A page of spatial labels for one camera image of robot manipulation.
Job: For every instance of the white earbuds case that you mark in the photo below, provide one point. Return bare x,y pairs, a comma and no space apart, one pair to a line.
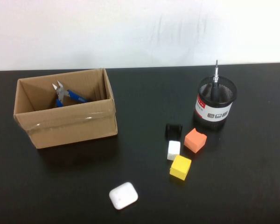
123,195

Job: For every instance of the black mesh pen holder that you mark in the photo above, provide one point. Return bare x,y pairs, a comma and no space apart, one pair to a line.
212,114

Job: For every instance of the brown cardboard box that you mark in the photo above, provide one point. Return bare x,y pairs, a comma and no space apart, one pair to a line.
72,127

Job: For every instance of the black block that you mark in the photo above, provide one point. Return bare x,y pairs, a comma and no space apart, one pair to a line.
173,131

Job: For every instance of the yellow block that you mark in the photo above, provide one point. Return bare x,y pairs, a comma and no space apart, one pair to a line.
180,168

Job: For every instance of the orange block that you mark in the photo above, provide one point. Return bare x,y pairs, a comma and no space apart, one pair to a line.
194,141

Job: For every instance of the white block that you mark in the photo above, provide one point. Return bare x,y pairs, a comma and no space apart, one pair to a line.
173,149

